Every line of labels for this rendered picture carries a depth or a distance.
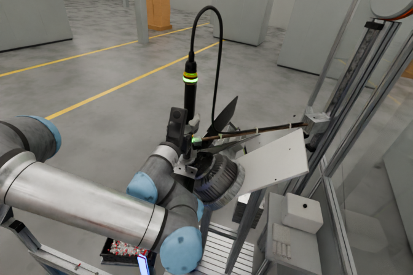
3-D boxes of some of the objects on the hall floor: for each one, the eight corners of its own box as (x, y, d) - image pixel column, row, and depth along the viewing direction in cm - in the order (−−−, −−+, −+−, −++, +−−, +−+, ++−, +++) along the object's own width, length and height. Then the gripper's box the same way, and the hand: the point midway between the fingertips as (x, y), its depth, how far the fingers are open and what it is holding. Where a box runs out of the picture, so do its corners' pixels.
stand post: (230, 266, 162) (269, 169, 96) (228, 278, 155) (268, 183, 89) (225, 264, 163) (260, 166, 97) (222, 277, 156) (259, 180, 90)
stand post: (203, 255, 167) (217, 186, 114) (200, 267, 159) (212, 199, 107) (198, 253, 167) (209, 183, 115) (194, 266, 160) (204, 197, 108)
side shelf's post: (256, 283, 155) (293, 227, 107) (256, 289, 152) (294, 234, 104) (251, 280, 156) (286, 224, 108) (251, 286, 152) (286, 232, 105)
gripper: (150, 160, 62) (178, 123, 79) (185, 170, 60) (206, 129, 77) (148, 139, 57) (178, 104, 74) (186, 150, 55) (208, 110, 72)
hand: (192, 112), depth 73 cm, fingers closed on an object, 4 cm apart
